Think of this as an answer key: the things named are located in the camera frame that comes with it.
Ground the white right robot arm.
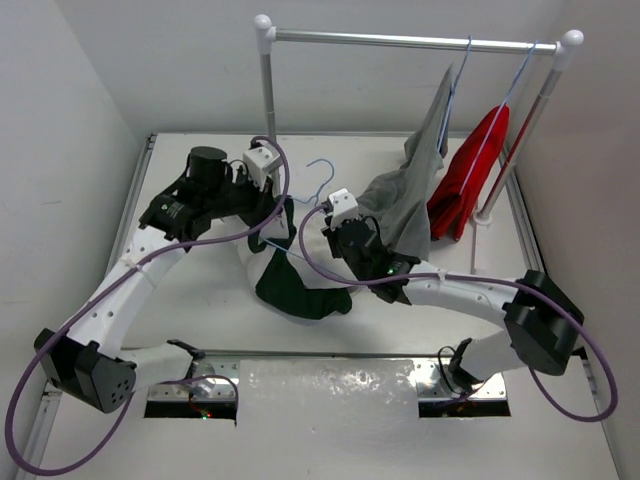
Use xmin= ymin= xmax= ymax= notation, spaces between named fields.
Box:
xmin=323 ymin=217 xmax=584 ymax=392

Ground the green and white t shirt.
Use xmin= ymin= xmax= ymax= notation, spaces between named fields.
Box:
xmin=235 ymin=198 xmax=352 ymax=320

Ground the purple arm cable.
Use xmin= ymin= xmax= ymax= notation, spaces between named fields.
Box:
xmin=3 ymin=135 xmax=292 ymax=476
xmin=297 ymin=205 xmax=620 ymax=422

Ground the aluminium table frame rail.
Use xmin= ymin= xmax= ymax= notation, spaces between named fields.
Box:
xmin=23 ymin=133 xmax=158 ymax=466

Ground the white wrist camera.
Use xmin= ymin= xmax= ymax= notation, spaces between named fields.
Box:
xmin=323 ymin=188 xmax=359 ymax=230
xmin=242 ymin=146 xmax=282 ymax=191

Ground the white metal clothes rack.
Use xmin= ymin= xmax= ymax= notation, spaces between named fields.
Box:
xmin=253 ymin=14 xmax=584 ymax=275

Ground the shiny metal base plate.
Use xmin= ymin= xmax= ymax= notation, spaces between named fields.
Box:
xmin=188 ymin=357 xmax=511 ymax=404

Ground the light blue hanger with red shirt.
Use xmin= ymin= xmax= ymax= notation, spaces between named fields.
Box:
xmin=458 ymin=40 xmax=539 ymax=195

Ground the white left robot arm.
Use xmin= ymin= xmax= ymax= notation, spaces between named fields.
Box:
xmin=34 ymin=143 xmax=282 ymax=414

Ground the red t shirt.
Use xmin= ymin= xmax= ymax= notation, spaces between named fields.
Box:
xmin=426 ymin=106 xmax=510 ymax=241

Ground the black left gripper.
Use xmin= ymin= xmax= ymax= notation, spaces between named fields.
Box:
xmin=205 ymin=166 xmax=282 ymax=230

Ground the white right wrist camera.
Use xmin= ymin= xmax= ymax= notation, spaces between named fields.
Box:
xmin=323 ymin=188 xmax=359 ymax=230

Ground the grey t shirt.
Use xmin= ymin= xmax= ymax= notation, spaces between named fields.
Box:
xmin=357 ymin=70 xmax=452 ymax=260

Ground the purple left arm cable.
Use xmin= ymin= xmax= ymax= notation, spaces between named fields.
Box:
xmin=3 ymin=135 xmax=292 ymax=476

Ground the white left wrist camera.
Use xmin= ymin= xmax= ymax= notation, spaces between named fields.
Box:
xmin=242 ymin=146 xmax=282 ymax=191

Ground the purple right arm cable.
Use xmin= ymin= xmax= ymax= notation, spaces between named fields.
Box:
xmin=297 ymin=205 xmax=620 ymax=422

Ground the light blue hanger with grey shirt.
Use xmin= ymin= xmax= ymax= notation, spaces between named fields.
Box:
xmin=437 ymin=35 xmax=473 ymax=158

